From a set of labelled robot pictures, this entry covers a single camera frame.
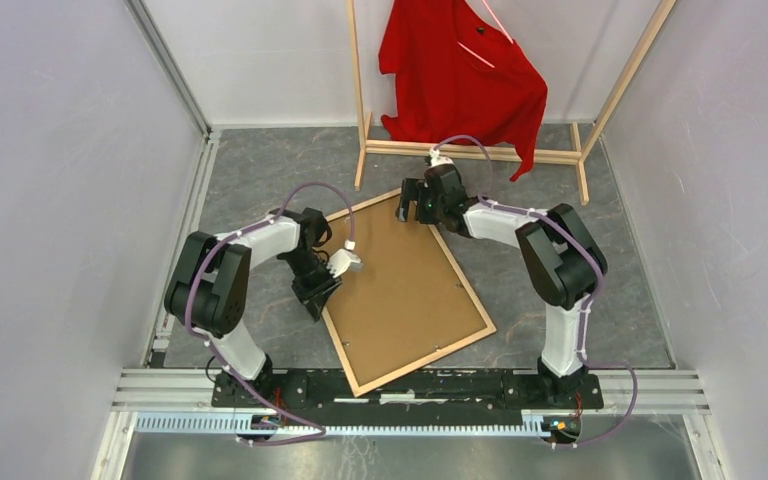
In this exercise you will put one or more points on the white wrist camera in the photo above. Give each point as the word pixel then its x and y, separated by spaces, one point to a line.
pixel 344 259
pixel 435 158

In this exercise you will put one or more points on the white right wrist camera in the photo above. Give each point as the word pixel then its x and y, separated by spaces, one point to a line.
pixel 435 158

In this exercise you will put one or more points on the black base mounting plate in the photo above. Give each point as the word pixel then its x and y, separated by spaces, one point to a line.
pixel 429 397

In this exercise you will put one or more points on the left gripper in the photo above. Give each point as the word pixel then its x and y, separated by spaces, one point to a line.
pixel 316 298

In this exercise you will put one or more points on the brown backing board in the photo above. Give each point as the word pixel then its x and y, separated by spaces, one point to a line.
pixel 404 291

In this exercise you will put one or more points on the wooden picture frame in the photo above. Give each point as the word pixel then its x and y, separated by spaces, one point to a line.
pixel 357 378

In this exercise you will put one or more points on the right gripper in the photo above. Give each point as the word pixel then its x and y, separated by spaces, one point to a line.
pixel 413 190

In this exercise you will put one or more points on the pink clothes hanger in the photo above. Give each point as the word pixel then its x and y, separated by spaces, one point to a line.
pixel 482 43

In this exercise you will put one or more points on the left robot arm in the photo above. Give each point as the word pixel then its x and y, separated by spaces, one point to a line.
pixel 208 288

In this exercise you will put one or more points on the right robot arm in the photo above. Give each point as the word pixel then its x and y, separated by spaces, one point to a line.
pixel 565 265

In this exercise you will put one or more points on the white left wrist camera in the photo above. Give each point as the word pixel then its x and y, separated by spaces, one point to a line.
pixel 344 259

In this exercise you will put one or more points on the red t-shirt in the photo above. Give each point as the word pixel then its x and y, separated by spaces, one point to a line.
pixel 439 94

